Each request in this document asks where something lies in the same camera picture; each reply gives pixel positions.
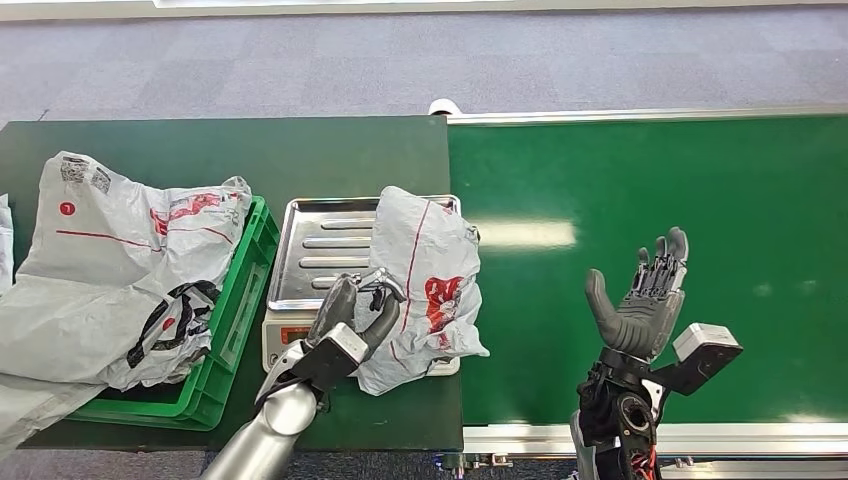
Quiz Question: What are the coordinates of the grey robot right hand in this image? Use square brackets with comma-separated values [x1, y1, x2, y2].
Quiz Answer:
[584, 226, 690, 364]

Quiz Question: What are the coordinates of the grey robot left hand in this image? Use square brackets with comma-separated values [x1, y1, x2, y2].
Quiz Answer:
[305, 267, 408, 363]

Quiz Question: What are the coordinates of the grey plastic mailer package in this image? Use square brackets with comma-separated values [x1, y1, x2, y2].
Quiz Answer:
[351, 185, 492, 397]

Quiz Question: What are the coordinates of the green conveyor belt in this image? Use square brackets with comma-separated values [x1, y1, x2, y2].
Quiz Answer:
[447, 113, 848, 427]

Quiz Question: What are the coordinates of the white electronic weighing scale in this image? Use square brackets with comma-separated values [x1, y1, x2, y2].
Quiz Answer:
[261, 194, 463, 378]

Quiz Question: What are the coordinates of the steel scale pan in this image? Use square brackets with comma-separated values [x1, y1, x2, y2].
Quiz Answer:
[266, 194, 462, 313]

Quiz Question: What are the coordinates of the green plastic crate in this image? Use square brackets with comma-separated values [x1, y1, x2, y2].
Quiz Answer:
[66, 195, 282, 432]

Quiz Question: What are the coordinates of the white mailer bag red print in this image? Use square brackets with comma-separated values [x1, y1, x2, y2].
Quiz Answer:
[16, 150, 254, 299]

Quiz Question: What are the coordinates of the grey mailer bag black print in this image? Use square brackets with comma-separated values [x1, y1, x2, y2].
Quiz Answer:
[0, 271, 224, 392]

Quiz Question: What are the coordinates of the plain grey mailer bag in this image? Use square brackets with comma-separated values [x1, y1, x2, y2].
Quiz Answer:
[0, 370, 111, 462]

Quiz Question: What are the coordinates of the white plastic bag edge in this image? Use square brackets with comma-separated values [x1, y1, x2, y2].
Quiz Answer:
[0, 193, 16, 296]

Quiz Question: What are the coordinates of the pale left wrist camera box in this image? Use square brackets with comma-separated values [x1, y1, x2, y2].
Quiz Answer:
[290, 321, 370, 393]

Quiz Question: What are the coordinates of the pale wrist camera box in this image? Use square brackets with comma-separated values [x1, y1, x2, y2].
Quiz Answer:
[645, 322, 745, 397]
[290, 321, 370, 393]

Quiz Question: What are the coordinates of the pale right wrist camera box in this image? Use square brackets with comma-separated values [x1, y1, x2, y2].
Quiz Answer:
[645, 322, 745, 397]

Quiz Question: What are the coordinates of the aluminium conveyor side rail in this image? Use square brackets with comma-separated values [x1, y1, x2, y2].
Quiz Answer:
[462, 423, 848, 480]
[447, 103, 848, 126]

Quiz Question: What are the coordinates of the metal conveyor mounting bracket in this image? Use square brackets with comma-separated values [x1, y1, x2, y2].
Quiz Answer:
[442, 453, 515, 480]

